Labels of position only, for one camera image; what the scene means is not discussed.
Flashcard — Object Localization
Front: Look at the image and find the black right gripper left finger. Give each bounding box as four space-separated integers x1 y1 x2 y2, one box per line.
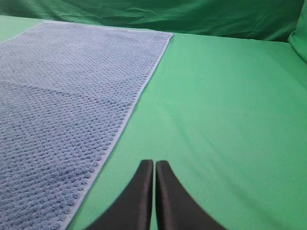
87 160 154 230

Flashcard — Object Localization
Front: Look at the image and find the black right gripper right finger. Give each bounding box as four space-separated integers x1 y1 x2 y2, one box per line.
155 161 225 230

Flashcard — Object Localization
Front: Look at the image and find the blue waffle-weave towel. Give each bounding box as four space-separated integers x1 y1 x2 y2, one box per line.
0 21 173 230

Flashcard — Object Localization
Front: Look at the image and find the green table cover cloth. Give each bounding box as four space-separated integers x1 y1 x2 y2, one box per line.
0 14 307 230

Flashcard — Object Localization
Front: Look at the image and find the green backdrop cloth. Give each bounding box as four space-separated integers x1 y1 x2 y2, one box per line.
0 0 304 44

